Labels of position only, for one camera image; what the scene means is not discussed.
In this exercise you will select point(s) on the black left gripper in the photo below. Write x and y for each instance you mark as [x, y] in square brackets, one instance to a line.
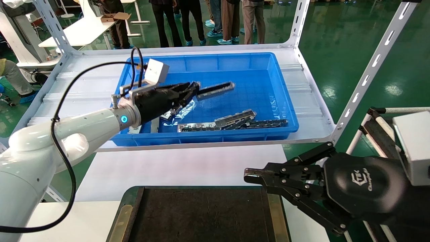
[154, 102]

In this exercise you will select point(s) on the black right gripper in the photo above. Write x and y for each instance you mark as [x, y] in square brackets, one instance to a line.
[366, 188]

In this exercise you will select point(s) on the rectangular metal frame part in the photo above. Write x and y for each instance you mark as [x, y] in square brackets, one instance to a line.
[215, 90]

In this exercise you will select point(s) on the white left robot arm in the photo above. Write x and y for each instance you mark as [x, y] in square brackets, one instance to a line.
[33, 151]

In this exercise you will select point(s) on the silver metal channel part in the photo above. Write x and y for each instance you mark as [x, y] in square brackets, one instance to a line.
[235, 118]

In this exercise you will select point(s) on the black container tray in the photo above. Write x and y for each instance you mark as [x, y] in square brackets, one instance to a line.
[201, 215]

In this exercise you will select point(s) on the clear plastic bag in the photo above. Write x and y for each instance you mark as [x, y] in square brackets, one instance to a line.
[186, 111]

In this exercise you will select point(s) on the gray metal bar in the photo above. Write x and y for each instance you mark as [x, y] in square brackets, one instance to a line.
[155, 126]

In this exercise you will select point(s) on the blue plastic bin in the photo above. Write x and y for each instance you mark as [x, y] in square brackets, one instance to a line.
[252, 84]

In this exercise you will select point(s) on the person in black trousers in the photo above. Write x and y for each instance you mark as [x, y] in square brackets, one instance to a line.
[166, 23]
[195, 20]
[119, 30]

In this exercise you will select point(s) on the person in blue jeans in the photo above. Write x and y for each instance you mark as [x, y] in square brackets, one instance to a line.
[213, 16]

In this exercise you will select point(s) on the person in brown trousers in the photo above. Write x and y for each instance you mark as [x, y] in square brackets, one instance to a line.
[228, 20]

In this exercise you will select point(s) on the white table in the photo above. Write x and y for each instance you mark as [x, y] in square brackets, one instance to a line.
[80, 33]
[136, 20]

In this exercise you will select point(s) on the white pipe rack cart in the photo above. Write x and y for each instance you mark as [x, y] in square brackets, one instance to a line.
[376, 131]

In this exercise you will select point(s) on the white metal slotted shelf rack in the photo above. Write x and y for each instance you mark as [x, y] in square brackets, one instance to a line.
[87, 94]

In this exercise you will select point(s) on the person in khaki trousers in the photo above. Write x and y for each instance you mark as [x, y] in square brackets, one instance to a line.
[252, 20]

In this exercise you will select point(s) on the open cardboard box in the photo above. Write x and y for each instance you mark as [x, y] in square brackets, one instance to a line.
[116, 17]

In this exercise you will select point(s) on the crouching person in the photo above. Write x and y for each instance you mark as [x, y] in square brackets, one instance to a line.
[13, 77]

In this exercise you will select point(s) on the white robot body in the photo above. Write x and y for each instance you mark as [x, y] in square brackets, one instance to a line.
[20, 37]

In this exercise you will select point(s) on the long silver metal rail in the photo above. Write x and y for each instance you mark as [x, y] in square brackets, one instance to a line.
[198, 127]

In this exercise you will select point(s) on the gray left wrist camera box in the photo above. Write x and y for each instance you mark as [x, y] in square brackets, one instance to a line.
[157, 71]

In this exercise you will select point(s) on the gray wrist camera box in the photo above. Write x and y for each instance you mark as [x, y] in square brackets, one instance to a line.
[415, 148]
[157, 71]

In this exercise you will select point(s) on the silver camera mount bracket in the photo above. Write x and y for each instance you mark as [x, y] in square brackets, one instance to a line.
[137, 90]

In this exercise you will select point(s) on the long dark metal rail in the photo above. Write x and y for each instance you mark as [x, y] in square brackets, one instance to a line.
[268, 123]

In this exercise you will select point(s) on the gray right wrist camera box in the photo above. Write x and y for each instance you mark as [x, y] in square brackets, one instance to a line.
[415, 148]

